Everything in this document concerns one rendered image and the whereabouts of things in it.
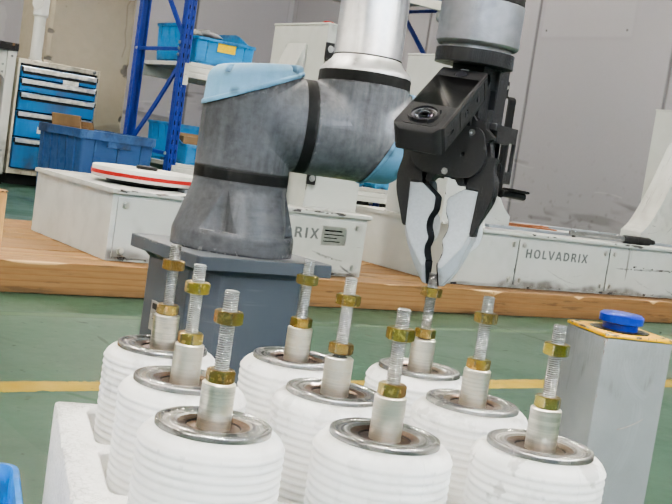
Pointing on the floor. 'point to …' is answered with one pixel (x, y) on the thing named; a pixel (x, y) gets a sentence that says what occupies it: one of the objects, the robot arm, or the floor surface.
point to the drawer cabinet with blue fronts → (42, 110)
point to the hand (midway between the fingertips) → (432, 270)
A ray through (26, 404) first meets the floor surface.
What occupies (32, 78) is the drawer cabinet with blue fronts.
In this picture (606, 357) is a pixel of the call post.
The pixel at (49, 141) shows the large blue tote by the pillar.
